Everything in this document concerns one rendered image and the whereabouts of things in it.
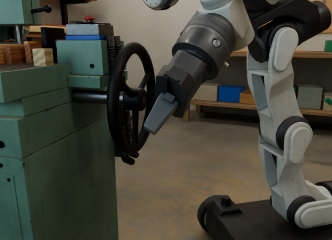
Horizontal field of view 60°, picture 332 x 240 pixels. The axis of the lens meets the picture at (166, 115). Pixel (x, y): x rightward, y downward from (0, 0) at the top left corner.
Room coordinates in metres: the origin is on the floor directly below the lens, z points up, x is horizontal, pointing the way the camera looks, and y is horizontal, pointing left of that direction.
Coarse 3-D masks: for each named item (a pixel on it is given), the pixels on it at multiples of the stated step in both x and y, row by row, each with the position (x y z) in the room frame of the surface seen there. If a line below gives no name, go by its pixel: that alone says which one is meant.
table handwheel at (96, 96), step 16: (128, 48) 0.69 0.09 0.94; (144, 48) 0.78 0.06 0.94; (144, 64) 0.82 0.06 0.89; (112, 80) 0.62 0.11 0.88; (144, 80) 0.80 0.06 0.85; (80, 96) 0.76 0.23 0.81; (96, 96) 0.75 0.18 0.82; (112, 96) 0.60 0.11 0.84; (128, 96) 0.71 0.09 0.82; (144, 96) 0.74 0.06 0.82; (112, 112) 0.60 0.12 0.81; (112, 128) 0.61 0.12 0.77; (128, 144) 0.66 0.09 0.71
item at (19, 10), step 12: (0, 0) 0.80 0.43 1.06; (12, 0) 0.79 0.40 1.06; (24, 0) 0.79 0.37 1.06; (36, 0) 0.84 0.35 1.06; (0, 12) 0.80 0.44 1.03; (12, 12) 0.79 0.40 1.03; (24, 12) 0.79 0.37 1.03; (0, 24) 0.81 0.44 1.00; (12, 24) 0.80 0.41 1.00; (24, 24) 0.79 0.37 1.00; (36, 24) 0.83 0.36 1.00
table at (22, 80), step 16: (0, 64) 0.74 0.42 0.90; (16, 64) 0.74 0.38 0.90; (32, 64) 0.74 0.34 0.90; (64, 64) 0.75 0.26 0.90; (0, 80) 0.55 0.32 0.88; (16, 80) 0.59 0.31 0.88; (32, 80) 0.63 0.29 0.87; (48, 80) 0.68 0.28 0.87; (64, 80) 0.74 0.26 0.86; (80, 80) 0.74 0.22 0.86; (96, 80) 0.73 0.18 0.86; (0, 96) 0.55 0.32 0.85; (16, 96) 0.58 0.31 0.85
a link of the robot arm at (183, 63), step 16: (192, 32) 0.47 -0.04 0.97; (208, 32) 0.46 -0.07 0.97; (176, 48) 0.48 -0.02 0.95; (192, 48) 0.46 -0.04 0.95; (208, 48) 0.45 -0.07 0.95; (224, 48) 0.47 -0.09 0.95; (176, 64) 0.43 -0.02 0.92; (192, 64) 0.43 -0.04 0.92; (208, 64) 0.46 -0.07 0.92; (224, 64) 0.48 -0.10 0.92; (160, 80) 0.41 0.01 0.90; (176, 80) 0.39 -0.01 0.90; (192, 80) 0.40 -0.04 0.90; (176, 96) 0.42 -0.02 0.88; (192, 96) 0.47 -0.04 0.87; (176, 112) 0.47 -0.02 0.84
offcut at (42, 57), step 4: (40, 48) 0.72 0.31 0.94; (44, 48) 0.72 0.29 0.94; (48, 48) 0.72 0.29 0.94; (36, 52) 0.70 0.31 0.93; (40, 52) 0.70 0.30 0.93; (44, 52) 0.70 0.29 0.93; (48, 52) 0.71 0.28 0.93; (52, 52) 0.73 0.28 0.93; (36, 56) 0.70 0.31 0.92; (40, 56) 0.70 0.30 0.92; (44, 56) 0.70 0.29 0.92; (48, 56) 0.71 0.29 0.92; (52, 56) 0.73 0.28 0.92; (36, 60) 0.70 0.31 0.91; (40, 60) 0.70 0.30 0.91; (44, 60) 0.70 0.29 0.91; (48, 60) 0.71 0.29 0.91; (52, 60) 0.73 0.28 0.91; (36, 64) 0.70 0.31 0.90; (40, 64) 0.70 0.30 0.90; (44, 64) 0.70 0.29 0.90; (48, 64) 0.71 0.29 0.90; (52, 64) 0.73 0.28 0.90
